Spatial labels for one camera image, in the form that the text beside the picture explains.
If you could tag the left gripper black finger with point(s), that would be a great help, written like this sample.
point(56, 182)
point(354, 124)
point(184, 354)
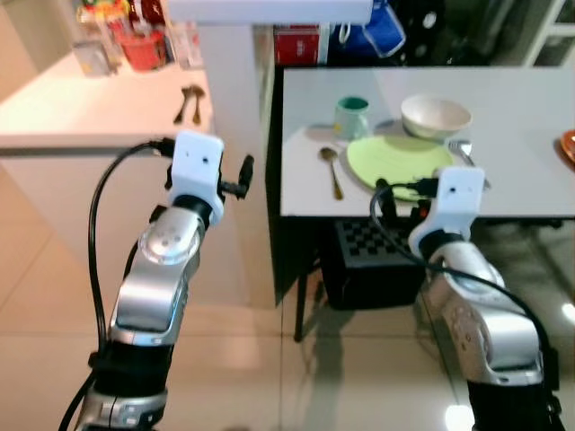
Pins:
point(246, 171)

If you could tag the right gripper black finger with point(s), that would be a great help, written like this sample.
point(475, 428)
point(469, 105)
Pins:
point(386, 199)

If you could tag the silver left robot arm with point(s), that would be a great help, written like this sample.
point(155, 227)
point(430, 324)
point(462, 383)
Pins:
point(153, 287)

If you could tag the light green plate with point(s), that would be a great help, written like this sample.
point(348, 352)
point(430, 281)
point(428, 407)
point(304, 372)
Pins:
point(395, 160)

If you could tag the gold spoon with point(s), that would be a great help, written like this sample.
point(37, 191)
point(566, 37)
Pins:
point(329, 156)

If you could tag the silver fork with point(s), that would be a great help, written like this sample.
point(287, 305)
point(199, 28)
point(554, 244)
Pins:
point(462, 148)

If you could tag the dark bronze spoon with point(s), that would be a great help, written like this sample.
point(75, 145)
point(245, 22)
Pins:
point(183, 103)
point(198, 103)

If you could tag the green mug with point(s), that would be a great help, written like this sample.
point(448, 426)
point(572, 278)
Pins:
point(350, 121)

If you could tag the white bowl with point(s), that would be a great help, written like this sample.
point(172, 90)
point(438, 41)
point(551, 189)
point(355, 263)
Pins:
point(436, 121)

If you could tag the red cardboard box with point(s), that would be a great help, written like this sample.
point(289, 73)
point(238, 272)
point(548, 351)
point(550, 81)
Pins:
point(296, 49)

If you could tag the clear jar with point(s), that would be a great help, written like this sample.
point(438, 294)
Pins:
point(186, 47)

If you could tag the red plastic container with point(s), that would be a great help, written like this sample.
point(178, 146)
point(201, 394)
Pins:
point(144, 49)

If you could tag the white shelf board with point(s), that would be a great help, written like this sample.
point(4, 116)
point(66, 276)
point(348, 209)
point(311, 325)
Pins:
point(269, 11)

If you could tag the orange plate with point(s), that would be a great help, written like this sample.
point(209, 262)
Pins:
point(569, 148)

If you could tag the blue bag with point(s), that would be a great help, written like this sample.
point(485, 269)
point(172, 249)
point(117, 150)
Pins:
point(373, 31)

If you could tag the grey tin box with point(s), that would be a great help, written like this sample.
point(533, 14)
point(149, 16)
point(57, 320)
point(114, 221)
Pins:
point(92, 58)

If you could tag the white glass door cabinet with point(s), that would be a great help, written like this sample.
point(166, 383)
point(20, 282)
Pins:
point(550, 31)

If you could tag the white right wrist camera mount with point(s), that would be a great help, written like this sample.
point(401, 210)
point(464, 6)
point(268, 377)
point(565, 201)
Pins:
point(458, 202)

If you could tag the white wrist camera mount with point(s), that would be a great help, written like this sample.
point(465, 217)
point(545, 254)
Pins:
point(458, 202)
point(196, 166)

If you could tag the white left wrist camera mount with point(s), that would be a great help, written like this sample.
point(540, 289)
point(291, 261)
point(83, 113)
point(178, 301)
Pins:
point(196, 166)

